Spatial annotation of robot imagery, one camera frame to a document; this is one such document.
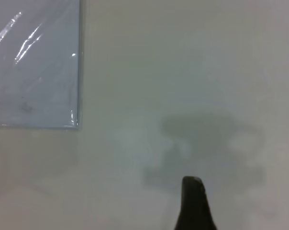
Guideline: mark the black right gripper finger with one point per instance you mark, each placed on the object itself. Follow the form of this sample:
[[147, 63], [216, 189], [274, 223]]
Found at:
[[194, 206]]

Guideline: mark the clear red-zip plastic bag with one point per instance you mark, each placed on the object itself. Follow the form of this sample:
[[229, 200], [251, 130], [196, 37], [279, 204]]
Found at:
[[39, 91]]

